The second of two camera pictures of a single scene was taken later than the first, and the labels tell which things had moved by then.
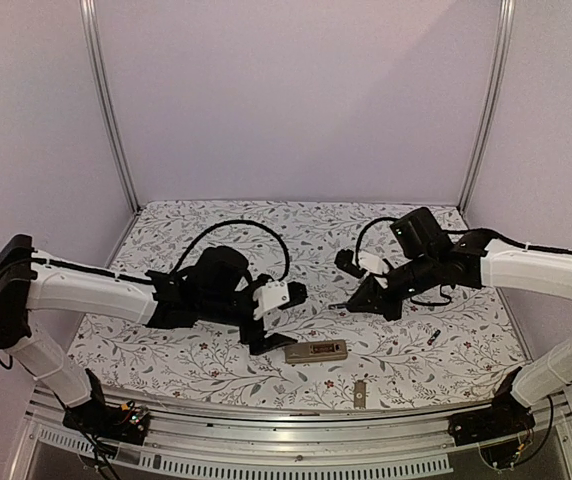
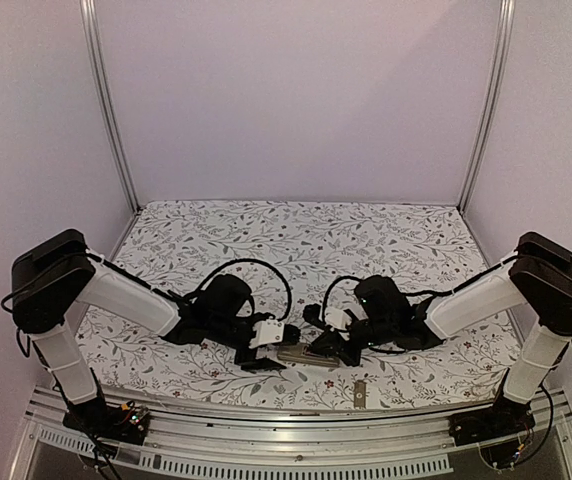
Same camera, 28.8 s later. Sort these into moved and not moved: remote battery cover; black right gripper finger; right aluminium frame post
Moved: black right gripper finger
Not moved: remote battery cover; right aluminium frame post
